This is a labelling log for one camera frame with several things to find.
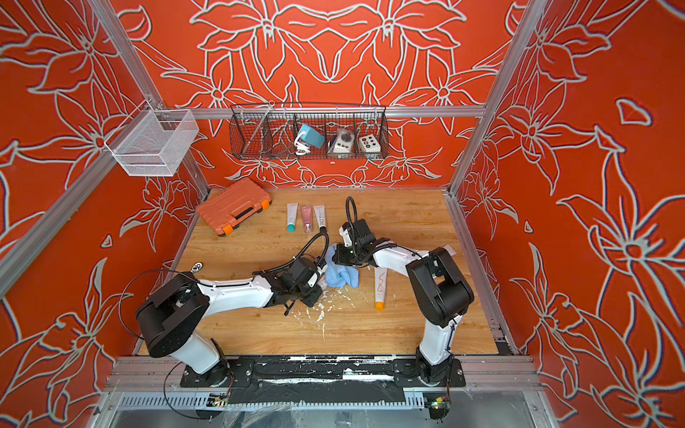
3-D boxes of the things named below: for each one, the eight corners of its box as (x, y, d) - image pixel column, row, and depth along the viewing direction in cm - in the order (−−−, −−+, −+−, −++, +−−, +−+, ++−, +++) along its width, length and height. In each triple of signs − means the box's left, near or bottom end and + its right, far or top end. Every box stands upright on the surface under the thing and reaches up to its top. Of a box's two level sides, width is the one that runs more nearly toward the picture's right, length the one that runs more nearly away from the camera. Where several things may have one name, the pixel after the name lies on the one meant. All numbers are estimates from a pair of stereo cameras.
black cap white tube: (319, 233, 106) (319, 230, 105) (314, 208, 115) (313, 205, 113) (330, 231, 107) (329, 228, 105) (323, 207, 115) (323, 203, 114)
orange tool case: (198, 215, 112) (193, 207, 108) (247, 184, 124) (243, 176, 120) (223, 239, 104) (218, 231, 100) (272, 203, 116) (269, 195, 112)
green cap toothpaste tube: (283, 232, 107) (282, 229, 105) (287, 206, 116) (286, 203, 114) (294, 232, 107) (293, 229, 105) (298, 206, 116) (297, 203, 114)
